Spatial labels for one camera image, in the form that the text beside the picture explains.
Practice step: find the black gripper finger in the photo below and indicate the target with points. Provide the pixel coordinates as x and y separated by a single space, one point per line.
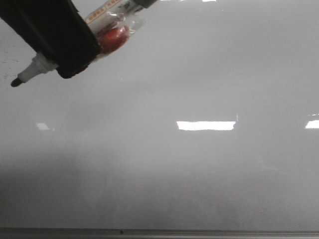
55 29

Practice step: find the red round magnet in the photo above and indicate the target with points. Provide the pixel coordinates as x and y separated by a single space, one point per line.
114 39

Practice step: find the black whiteboard marker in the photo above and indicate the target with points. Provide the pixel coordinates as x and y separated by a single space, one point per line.
109 15

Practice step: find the white whiteboard with metal frame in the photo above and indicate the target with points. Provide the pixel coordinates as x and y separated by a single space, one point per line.
206 119

